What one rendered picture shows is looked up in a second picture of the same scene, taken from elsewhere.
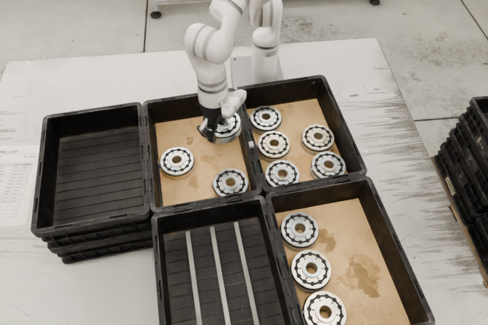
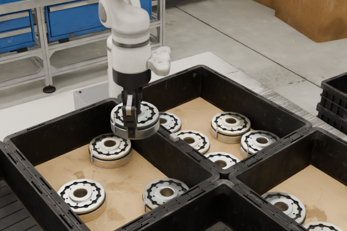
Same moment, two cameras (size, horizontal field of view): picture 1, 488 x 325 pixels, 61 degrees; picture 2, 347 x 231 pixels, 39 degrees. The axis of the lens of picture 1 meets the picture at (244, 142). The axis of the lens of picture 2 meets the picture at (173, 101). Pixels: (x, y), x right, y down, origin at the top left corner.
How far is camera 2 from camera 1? 0.52 m
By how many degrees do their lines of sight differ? 30
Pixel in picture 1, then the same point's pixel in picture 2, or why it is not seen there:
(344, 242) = (332, 208)
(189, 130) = (73, 165)
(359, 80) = not seen: hidden behind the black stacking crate
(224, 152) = (133, 172)
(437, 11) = (222, 53)
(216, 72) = (143, 15)
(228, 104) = (159, 60)
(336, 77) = not seen: hidden behind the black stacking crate
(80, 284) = not seen: outside the picture
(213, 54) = not seen: outside the picture
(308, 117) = (203, 114)
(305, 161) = (231, 151)
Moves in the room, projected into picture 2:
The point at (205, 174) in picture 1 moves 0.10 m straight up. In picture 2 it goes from (123, 202) to (122, 165)
